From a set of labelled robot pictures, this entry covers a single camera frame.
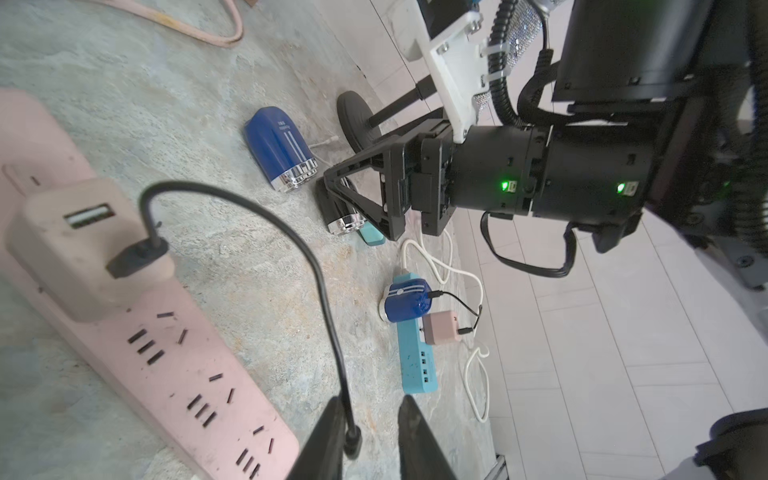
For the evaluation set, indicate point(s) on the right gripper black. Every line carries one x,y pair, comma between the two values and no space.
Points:
373,180

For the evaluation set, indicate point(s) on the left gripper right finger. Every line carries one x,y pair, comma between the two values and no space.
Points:
420,454

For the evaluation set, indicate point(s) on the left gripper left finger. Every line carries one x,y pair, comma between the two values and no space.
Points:
322,456

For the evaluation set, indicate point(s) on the black electric shaver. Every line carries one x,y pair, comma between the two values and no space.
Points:
339,217

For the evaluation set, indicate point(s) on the teal power adapter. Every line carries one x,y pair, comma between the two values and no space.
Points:
371,235

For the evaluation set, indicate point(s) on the pink power strip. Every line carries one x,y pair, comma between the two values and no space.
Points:
161,355

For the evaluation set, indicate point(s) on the beige power adapter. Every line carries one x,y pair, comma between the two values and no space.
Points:
87,247

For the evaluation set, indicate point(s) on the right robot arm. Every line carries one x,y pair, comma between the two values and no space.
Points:
656,106

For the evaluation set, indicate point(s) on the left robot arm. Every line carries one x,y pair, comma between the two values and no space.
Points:
737,448

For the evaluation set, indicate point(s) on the small blue electric shaver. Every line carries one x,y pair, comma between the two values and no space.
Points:
405,300

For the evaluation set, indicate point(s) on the black microphone stand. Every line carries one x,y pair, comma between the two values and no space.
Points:
361,126

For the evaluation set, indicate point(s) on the teal power strip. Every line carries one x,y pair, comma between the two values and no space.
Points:
417,360

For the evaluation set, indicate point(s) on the pink power adapter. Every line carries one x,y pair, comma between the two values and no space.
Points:
441,328

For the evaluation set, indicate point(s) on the glitter microphone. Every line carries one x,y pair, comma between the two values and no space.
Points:
526,40

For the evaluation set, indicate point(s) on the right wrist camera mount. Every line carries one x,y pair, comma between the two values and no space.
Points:
443,37

